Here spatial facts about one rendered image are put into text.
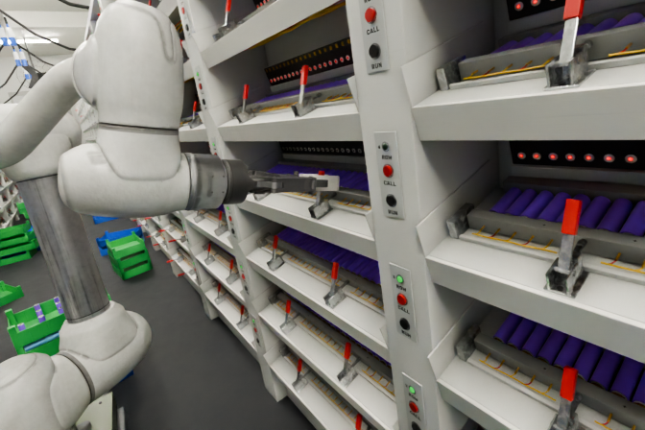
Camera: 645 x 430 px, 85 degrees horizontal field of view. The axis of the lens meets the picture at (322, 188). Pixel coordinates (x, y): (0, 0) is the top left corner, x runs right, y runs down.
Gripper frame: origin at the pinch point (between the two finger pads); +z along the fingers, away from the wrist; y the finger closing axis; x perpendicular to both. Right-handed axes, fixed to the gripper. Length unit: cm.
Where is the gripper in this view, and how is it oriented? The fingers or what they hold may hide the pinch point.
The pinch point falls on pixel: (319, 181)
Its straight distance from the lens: 70.0
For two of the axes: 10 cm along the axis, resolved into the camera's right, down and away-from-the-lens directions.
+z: 8.1, -0.1, 5.9
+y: 5.8, 1.1, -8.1
